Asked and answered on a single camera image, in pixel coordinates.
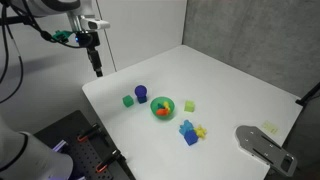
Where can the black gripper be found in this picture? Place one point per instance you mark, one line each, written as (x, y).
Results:
(87, 39)

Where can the orange toy animal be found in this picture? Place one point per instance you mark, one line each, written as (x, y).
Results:
(162, 112)

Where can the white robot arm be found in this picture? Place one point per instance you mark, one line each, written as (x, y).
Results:
(31, 156)

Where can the green plastic bowl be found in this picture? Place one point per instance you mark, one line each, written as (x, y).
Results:
(155, 107)

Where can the teal toy animal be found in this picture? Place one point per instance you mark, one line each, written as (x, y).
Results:
(160, 107)

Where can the yellow toy animal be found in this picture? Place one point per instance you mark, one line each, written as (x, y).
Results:
(167, 106)

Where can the light blue toy animal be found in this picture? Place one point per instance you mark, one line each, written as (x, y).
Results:
(185, 126)

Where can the small yellow toy figure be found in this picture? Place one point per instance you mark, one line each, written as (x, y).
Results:
(200, 131)

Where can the green foam cube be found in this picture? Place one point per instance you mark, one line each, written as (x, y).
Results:
(128, 101)

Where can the purple ball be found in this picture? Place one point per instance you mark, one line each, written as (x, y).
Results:
(140, 90)

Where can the lime green cube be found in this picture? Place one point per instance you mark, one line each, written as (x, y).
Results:
(189, 106)

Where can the dark blue cube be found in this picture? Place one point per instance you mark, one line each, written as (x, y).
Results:
(191, 137)

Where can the grey metal mounting plate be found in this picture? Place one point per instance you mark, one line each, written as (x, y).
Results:
(263, 148)

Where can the black stand bar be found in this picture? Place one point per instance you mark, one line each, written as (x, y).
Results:
(308, 95)

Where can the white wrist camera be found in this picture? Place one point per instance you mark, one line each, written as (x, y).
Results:
(95, 23)

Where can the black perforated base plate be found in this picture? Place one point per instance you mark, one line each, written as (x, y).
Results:
(83, 153)

